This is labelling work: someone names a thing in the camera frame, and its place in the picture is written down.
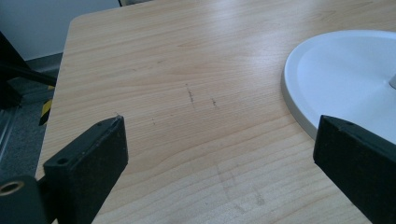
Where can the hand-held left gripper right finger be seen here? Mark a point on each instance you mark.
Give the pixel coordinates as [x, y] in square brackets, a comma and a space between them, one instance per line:
[358, 165]

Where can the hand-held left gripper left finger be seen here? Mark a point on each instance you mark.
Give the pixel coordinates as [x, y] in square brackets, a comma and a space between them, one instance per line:
[84, 168]

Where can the yellow black hazard tape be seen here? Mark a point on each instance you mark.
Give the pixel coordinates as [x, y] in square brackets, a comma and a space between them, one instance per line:
[45, 111]

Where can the black metal stand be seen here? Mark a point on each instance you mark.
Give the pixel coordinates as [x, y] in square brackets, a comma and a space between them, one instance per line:
[15, 74]

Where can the white round plate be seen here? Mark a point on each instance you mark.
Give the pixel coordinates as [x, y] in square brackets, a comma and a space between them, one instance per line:
[342, 81]

